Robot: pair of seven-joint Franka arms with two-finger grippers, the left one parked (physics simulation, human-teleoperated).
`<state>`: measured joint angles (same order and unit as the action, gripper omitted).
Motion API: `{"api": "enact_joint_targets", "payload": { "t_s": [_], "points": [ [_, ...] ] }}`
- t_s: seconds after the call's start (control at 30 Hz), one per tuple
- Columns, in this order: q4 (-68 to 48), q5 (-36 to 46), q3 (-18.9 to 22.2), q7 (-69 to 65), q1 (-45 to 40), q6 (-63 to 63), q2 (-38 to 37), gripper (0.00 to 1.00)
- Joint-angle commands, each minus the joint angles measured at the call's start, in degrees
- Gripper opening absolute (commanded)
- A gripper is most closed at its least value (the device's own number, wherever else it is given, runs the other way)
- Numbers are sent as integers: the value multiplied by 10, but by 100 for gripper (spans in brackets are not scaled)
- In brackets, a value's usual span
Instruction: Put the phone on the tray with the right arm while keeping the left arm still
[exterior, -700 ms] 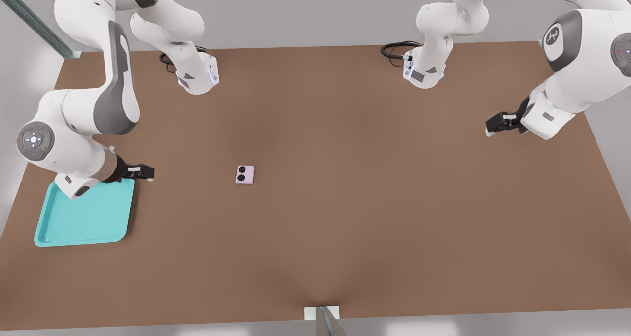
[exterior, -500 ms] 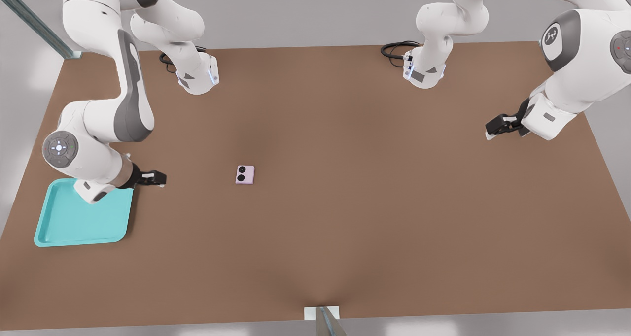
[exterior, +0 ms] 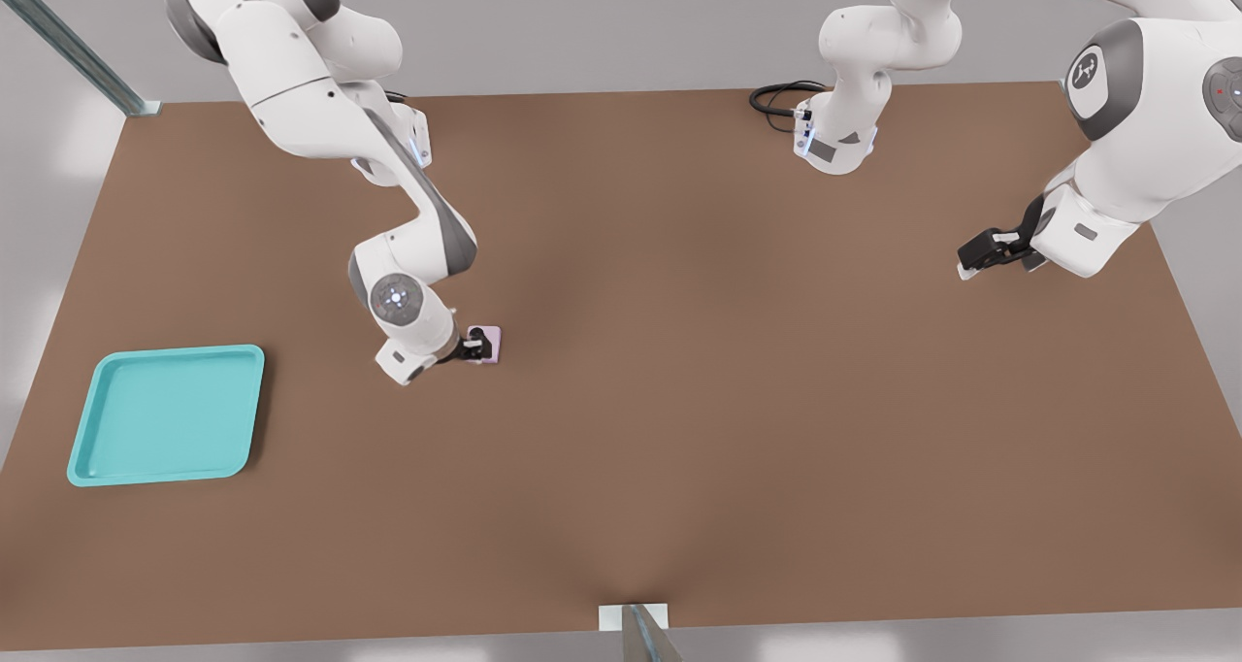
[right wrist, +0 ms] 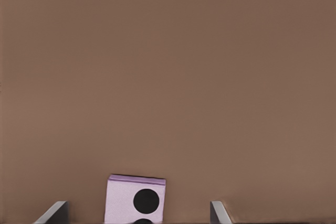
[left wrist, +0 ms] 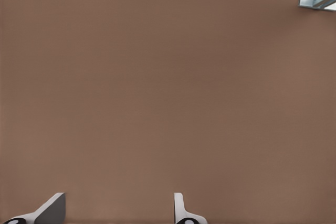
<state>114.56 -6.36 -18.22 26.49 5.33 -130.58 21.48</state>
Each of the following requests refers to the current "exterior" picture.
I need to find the pale blue-green tray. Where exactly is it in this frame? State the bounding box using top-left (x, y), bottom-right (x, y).
top-left (66, 344), bottom-right (267, 489)

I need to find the black cable loop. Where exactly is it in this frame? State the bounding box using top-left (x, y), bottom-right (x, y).
top-left (749, 81), bottom-right (829, 136)

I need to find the silver frame post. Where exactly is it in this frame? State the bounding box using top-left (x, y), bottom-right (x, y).
top-left (0, 0), bottom-right (162, 118)
top-left (598, 602), bottom-right (683, 662)

